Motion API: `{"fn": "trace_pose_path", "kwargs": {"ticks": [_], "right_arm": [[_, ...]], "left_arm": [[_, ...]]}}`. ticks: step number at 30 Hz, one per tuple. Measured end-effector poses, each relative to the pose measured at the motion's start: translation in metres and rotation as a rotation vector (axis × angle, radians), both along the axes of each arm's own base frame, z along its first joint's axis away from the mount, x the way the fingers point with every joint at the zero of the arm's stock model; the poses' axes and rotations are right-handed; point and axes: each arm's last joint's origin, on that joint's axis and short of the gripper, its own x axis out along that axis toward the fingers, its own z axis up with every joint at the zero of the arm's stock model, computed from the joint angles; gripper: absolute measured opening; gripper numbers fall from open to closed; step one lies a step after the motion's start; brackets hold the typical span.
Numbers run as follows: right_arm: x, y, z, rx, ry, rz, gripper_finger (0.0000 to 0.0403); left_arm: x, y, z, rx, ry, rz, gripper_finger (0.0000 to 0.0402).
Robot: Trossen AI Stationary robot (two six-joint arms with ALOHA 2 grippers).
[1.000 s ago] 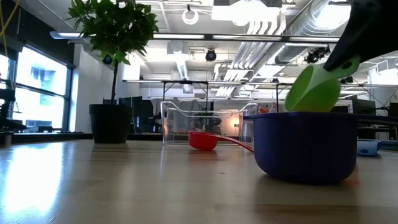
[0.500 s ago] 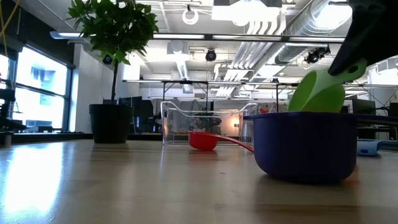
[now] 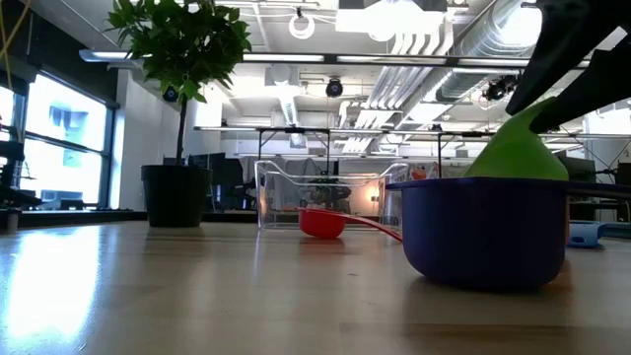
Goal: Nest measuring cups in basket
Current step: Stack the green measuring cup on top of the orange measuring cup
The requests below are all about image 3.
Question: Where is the green measuring cup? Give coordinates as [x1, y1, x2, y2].
[461, 96, 571, 181]

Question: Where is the large office window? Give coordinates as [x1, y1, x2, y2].
[0, 68, 119, 212]

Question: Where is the clear plastic basket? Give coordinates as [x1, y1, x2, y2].
[253, 160, 411, 233]

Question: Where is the blue measuring cup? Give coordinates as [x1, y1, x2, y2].
[566, 220, 631, 249]

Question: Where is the red measuring cup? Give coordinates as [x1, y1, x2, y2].
[297, 206, 405, 244]

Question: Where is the green plant in black pot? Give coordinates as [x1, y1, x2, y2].
[105, 0, 253, 229]

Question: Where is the silver ventilation duct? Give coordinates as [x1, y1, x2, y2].
[436, 0, 543, 103]

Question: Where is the purple measuring cup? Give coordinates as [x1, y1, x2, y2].
[386, 176, 631, 292]

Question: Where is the colourful wall poster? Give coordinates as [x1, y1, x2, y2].
[408, 162, 441, 181]

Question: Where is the black-legged folding table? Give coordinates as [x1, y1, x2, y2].
[194, 125, 631, 174]

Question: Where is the black aluminium table frame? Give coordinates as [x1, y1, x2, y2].
[112, 210, 260, 229]

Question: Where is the white ring lamp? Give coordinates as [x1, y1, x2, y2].
[288, 13, 316, 40]

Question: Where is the black equipment stand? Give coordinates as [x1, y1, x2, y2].
[0, 140, 43, 234]

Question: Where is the white ceiling light fixture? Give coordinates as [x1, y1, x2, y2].
[334, 0, 457, 58]

